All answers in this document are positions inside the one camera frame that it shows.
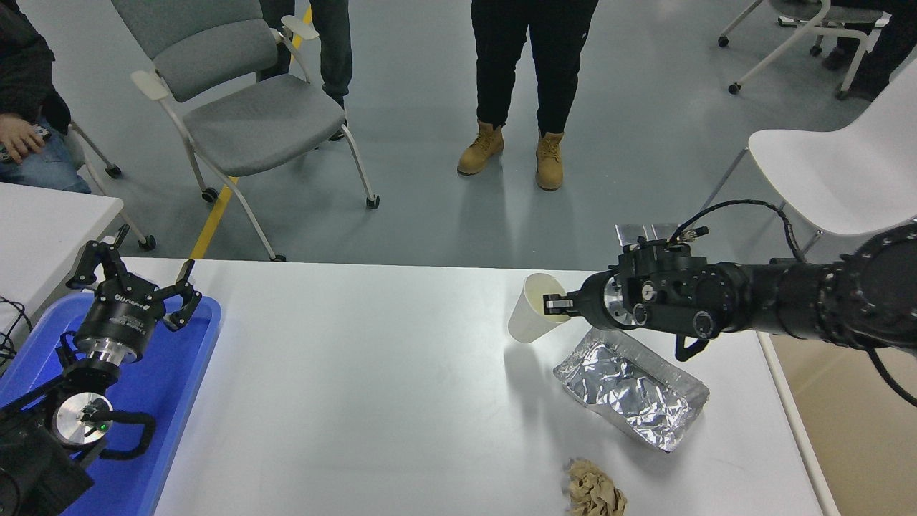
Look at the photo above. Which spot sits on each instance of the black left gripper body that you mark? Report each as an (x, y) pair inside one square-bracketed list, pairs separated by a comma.
[(118, 319)]

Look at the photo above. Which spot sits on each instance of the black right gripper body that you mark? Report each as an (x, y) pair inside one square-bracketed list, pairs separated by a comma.
[(593, 301)]

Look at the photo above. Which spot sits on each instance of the cream paper cup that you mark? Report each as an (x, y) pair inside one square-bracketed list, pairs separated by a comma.
[(526, 322)]

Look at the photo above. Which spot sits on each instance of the silver foil tray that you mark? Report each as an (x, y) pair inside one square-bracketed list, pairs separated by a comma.
[(623, 390)]

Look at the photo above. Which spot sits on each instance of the small dark handheld device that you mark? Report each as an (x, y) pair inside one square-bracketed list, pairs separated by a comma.
[(39, 133)]

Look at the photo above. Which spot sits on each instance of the tan paper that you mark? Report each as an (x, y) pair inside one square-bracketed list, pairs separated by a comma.
[(591, 491)]

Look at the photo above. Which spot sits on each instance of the person's hand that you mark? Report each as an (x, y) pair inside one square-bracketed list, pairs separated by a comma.
[(18, 140)]

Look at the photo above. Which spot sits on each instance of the grey-legged chair with casters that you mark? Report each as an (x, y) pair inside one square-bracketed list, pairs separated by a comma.
[(147, 242)]

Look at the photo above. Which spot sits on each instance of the white side table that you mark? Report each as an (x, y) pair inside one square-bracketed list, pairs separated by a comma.
[(43, 229)]

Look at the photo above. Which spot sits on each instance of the blue plastic tray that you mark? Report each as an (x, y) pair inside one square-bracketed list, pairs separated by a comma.
[(179, 373)]

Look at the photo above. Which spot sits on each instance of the metal floor plate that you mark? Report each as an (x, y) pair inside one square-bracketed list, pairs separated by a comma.
[(665, 231), (630, 232)]

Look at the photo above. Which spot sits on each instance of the grey padded chair, white armrests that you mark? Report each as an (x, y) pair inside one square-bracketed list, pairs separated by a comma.
[(258, 122)]

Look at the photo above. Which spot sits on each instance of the person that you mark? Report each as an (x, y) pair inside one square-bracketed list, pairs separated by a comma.
[(333, 50), (21, 72), (895, 50), (551, 57)]

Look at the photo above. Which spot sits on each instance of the white moulded plastic chair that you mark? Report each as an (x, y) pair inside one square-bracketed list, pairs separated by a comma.
[(824, 172)]

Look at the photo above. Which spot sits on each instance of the large pale bin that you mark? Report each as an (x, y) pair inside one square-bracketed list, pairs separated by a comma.
[(845, 444)]

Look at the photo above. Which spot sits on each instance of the white-framed wheeled office chair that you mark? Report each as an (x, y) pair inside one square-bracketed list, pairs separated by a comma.
[(824, 11)]

